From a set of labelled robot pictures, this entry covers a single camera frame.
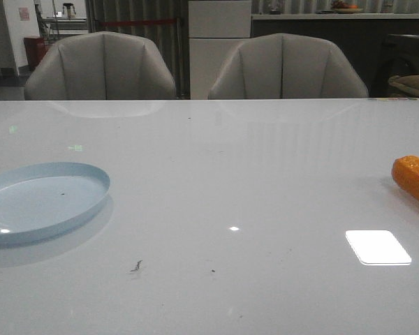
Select light blue round plate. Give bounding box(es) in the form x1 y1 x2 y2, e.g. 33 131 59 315
0 162 110 246

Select orange corn cob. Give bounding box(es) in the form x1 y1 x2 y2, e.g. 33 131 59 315
391 156 419 201

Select right beige upholstered chair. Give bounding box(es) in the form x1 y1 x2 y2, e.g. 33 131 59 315
208 33 368 100

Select beige upholstered chair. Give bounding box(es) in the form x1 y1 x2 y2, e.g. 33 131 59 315
208 33 368 100
24 31 176 101

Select white cabinet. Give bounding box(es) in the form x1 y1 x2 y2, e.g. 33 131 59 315
188 1 251 100

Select left beige upholstered chair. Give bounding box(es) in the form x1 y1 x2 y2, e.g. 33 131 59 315
24 31 176 101

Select red barrier belt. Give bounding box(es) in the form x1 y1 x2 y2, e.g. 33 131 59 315
97 17 179 27

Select dark counter with white top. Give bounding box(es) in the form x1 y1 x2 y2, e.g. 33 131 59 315
251 13 419 94

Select fruit bowl on counter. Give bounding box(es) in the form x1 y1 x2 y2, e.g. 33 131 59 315
331 1 363 14

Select red trash bin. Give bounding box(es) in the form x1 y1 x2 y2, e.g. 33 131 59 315
24 36 47 70

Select beige cushion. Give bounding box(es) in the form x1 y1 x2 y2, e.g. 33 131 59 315
388 75 419 98

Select pink wall notice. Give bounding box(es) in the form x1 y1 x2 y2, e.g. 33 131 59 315
18 7 30 21

